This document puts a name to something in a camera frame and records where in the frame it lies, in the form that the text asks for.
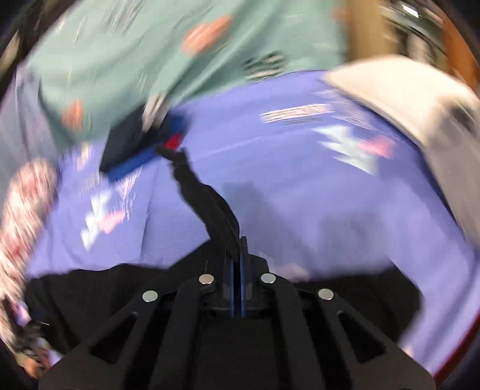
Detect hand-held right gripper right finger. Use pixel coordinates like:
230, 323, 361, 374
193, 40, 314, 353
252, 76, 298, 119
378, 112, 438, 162
239, 236, 437, 390

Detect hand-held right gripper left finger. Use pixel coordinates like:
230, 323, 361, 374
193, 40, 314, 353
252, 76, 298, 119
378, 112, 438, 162
37, 245, 235, 390

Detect black pants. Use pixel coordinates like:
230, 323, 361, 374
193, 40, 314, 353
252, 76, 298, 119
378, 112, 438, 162
24, 144, 422, 361

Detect purple printed bedsheet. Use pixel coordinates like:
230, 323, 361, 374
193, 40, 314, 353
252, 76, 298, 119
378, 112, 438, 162
22, 71, 480, 376

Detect floral bolster pillow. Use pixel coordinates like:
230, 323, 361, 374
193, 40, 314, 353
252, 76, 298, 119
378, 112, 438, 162
0, 157, 61, 361

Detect folded blue garment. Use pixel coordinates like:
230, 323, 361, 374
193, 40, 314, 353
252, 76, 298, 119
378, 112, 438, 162
108, 114, 190, 183

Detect grey plaid sheet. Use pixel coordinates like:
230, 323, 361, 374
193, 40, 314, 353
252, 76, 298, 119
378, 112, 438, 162
0, 64, 57, 181

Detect white quilted pillow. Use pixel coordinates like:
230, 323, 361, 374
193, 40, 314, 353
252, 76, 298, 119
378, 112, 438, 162
320, 54, 480, 241

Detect teal heart-print sheet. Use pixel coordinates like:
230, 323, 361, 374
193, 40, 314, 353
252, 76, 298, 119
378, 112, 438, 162
28, 0, 349, 149

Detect wooden display cabinet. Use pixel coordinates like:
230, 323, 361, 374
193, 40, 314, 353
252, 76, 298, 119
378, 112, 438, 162
345, 0, 480, 89

